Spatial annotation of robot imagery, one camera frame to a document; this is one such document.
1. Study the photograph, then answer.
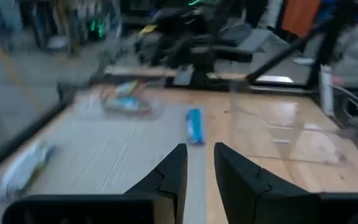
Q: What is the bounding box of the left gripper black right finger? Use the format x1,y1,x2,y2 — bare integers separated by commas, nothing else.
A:
213,142,358,224

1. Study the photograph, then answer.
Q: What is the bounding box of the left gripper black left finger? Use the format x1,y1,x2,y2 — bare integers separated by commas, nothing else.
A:
1,142,189,224

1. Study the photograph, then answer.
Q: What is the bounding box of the red granola bar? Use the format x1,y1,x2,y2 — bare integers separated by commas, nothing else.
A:
113,80,144,97

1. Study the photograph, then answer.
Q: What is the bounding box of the blue white granola bar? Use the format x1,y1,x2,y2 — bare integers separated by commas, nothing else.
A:
104,95,152,114

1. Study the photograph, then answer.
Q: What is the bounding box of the clear plastic bin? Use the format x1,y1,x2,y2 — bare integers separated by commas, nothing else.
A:
228,79,349,167
79,79,167,121

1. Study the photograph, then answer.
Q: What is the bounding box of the bright blue granola bar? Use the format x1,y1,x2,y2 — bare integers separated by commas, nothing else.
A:
185,108,205,146

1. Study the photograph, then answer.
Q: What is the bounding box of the silver green granola bar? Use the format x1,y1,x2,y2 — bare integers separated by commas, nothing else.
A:
0,139,55,205

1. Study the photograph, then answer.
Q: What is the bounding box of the black keyboard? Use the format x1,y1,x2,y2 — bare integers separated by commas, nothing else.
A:
219,24,253,43

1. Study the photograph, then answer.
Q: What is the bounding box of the grey ribbed mat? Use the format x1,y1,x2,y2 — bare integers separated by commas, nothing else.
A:
26,102,209,224

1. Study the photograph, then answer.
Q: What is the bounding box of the grey desk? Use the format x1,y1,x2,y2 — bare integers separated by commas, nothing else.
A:
213,23,275,63

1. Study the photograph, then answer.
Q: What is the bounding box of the orange cloth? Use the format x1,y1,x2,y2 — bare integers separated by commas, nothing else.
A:
280,0,322,39

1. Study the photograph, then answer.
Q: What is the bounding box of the yellow cable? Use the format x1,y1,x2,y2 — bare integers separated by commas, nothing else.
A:
0,18,46,106

